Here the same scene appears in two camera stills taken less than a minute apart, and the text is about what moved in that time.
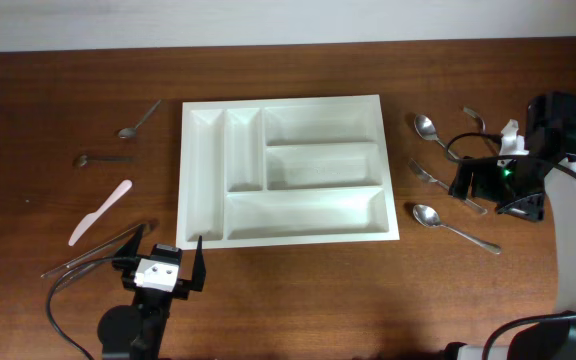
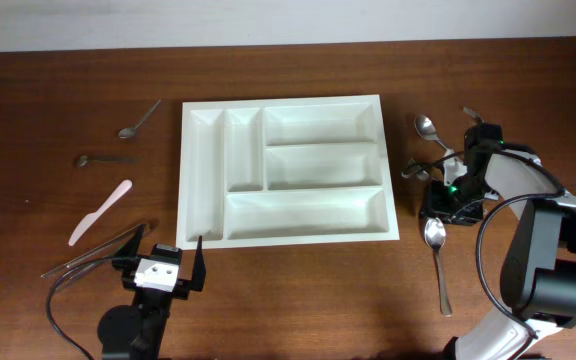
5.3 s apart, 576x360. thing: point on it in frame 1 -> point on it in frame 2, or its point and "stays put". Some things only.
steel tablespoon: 430,216 -> 435,235
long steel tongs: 135,230 stays put
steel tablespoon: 427,130 stays put
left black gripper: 183,286 stays put
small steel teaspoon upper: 129,133 stays put
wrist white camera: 512,143 -> 453,168
